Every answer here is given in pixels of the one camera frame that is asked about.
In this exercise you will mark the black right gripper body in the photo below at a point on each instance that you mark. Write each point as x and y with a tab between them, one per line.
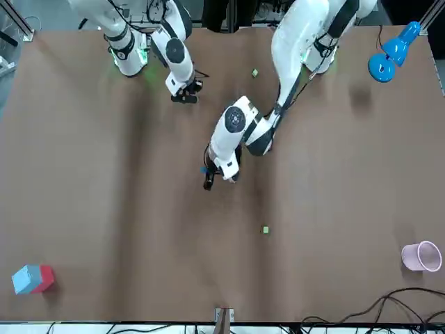
184	98

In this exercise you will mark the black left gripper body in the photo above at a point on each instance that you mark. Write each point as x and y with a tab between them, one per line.
208	181

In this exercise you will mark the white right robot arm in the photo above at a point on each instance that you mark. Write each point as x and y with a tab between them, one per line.
130	59

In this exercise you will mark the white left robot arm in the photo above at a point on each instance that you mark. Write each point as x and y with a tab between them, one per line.
295	41

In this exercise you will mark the white desk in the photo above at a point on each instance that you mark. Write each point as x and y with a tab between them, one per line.
104	328

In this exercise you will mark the blue desk lamp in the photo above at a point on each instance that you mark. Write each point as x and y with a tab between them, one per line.
396	48

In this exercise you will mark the pink plastic cup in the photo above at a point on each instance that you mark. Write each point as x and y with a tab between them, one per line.
417	259

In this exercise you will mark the camera mount stand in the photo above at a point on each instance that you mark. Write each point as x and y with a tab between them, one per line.
215	17

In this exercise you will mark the aluminium frame post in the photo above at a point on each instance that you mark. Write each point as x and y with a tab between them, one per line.
24	26
429	19
224	321

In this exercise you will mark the slotted aluminium table rail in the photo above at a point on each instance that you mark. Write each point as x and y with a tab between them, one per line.
438	76

